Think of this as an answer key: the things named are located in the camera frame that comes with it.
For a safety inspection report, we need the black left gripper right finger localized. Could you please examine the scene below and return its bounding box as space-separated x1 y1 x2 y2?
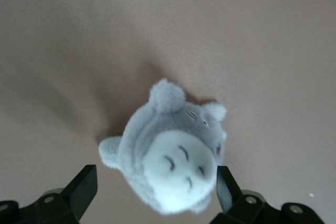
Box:
209 165 283 224

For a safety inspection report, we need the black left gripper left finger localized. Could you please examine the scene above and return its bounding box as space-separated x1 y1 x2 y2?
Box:
26 165 98 224

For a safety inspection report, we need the blue-grey plush Totoro toy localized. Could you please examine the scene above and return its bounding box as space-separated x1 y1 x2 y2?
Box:
98 78 227 215

